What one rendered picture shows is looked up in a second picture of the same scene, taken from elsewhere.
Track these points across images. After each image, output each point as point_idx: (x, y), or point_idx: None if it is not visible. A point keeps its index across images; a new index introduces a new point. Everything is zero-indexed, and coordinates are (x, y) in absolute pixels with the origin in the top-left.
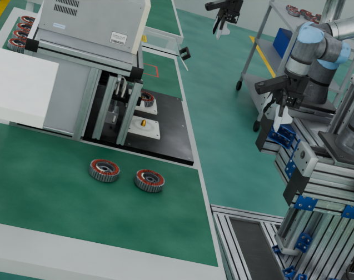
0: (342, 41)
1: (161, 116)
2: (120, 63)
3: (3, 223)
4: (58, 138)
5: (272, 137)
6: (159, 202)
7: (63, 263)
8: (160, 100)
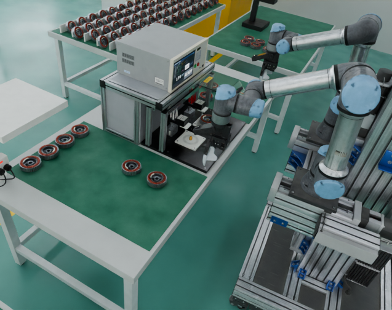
0: (256, 99)
1: None
2: (148, 99)
3: (39, 189)
4: (125, 141)
5: (291, 162)
6: (152, 195)
7: (48, 222)
8: None
